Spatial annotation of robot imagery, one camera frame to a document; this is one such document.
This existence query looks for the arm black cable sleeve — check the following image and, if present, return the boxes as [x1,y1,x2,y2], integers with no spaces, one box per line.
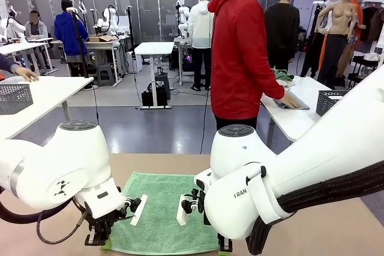
[0,198,88,245]
[245,159,384,256]

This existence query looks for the white standing desk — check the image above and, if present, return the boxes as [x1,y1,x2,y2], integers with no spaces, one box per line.
[134,41,175,110]

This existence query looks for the beige towel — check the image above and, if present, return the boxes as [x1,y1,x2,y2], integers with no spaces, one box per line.
[275,77,305,89]

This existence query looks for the person in black sweater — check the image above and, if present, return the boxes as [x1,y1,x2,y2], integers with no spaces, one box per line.
[263,0,301,71]

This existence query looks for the black bag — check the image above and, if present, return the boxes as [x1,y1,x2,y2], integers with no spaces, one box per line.
[141,83,168,108]

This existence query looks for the right arm black cable sleeve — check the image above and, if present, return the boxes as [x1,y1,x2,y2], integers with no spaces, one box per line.
[245,159,384,256]

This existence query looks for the grey plastic stool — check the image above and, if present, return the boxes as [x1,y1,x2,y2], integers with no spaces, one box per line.
[95,64,117,87]

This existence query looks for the beige mannequin black trousers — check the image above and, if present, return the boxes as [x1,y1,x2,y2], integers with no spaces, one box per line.
[317,0,361,88]

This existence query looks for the dark grey plastic basket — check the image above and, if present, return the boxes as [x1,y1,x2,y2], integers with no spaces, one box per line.
[0,83,34,116]
[316,89,351,118]

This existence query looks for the mannequin with hat orange top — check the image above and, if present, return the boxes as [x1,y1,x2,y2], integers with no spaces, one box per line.
[349,0,367,38]

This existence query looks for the white work desk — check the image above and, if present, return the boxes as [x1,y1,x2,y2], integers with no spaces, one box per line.
[50,38,124,85]
[0,41,58,76]

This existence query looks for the open cardboard box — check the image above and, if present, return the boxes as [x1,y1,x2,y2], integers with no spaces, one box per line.
[89,35,117,43]

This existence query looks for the white drawer cabinet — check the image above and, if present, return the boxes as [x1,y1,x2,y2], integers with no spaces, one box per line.
[125,51,143,74]

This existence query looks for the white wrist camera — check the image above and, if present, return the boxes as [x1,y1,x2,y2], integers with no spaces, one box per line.
[176,188,208,226]
[121,194,149,226]

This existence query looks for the seated person grey top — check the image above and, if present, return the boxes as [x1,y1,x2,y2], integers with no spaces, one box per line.
[24,10,49,41]

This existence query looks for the black tripod pole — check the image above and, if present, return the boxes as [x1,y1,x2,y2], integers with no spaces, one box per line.
[125,5,136,56]
[66,7,92,79]

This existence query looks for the bystander's dark blue forearm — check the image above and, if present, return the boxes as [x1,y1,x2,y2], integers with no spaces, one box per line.
[0,53,22,74]

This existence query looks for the person in red jacket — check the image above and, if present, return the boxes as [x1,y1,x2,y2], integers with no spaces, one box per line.
[206,0,301,132]

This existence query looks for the black computer tower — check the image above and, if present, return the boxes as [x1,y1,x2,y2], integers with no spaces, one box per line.
[179,43,195,73]

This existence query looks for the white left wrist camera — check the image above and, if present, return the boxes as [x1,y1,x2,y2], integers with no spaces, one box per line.
[121,194,149,226]

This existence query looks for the mint green terry towel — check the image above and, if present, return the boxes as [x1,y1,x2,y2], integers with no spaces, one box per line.
[103,171,222,254]

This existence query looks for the white mannequin black clothes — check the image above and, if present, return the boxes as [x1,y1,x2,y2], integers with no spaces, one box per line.
[301,0,338,79]

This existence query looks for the red-sleeved right forearm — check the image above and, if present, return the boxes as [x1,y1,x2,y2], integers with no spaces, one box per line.
[258,79,286,101]

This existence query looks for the person in blue hoodie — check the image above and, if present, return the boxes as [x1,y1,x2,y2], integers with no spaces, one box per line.
[53,0,89,77]

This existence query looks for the left arm black cable sleeve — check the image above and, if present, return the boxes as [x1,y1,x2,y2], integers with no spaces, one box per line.
[0,198,88,245]

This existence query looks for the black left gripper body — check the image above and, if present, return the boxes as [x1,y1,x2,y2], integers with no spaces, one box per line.
[85,207,127,236]

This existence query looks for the bystander's bare hand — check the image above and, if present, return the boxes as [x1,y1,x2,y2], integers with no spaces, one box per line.
[14,67,40,83]

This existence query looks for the black rolling cart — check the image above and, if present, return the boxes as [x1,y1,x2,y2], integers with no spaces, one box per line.
[344,53,379,91]

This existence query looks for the person in white jacket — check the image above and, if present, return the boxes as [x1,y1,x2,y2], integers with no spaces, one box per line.
[187,0,215,92]

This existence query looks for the clothes rack dark garments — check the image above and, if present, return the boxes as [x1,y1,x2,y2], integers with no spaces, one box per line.
[358,1,384,44]

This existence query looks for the person's right hand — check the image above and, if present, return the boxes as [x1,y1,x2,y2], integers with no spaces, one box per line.
[281,91,301,110]

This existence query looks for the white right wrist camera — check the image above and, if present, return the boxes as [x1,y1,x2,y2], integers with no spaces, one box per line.
[176,188,208,226]

